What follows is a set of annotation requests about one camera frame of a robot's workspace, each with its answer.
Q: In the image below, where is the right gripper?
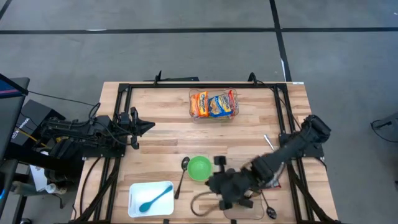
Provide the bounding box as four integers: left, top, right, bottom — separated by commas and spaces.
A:
205, 155, 254, 211

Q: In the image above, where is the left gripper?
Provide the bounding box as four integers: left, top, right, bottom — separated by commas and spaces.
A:
119, 107, 156, 150

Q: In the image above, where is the metal spoon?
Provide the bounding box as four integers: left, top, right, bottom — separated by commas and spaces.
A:
260, 190, 278, 220
263, 134, 275, 151
174, 156, 190, 200

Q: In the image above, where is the orange chicken ramen pack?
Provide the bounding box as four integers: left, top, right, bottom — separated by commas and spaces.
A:
190, 90, 210, 118

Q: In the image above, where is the teal plastic spoon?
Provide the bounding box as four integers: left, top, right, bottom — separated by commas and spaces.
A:
139, 185, 174, 213

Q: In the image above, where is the blue soy sauce ramen pack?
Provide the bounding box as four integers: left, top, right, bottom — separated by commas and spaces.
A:
207, 94, 233, 118

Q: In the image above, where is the green plastic bowl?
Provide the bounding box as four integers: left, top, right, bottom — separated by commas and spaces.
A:
187, 155, 214, 182

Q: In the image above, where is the small clear plastic bin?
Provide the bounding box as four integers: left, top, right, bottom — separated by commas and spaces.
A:
188, 88, 240, 124

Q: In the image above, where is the black equipment stand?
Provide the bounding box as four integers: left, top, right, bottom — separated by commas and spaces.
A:
0, 119, 86, 187

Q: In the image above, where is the black equipment box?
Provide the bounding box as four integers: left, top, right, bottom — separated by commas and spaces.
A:
11, 99, 67, 149

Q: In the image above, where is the white paper sheet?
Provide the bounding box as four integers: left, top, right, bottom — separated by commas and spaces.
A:
29, 164, 50, 191

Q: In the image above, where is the dark computer monitor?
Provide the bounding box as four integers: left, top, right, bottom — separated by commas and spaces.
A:
0, 73, 31, 162

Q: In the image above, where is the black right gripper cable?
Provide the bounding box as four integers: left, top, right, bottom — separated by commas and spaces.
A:
190, 190, 224, 218

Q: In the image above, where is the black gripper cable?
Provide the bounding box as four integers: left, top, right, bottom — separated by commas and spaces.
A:
190, 190, 224, 218
88, 102, 125, 139

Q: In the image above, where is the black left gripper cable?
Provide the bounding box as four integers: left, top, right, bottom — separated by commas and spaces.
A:
88, 102, 125, 139

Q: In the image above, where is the white plastic handled bin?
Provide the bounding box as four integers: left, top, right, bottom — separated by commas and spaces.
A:
127, 180, 175, 218

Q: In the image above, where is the black aluminium table frame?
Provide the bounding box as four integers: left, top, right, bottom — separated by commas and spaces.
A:
70, 70, 340, 224

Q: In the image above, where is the thin black cable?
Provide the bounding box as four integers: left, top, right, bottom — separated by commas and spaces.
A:
27, 90, 99, 108

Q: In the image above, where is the yellow floor cable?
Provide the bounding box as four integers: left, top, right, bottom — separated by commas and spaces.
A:
18, 128, 49, 149

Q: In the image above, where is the black floor cable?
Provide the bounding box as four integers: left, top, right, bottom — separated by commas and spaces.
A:
369, 119, 398, 144

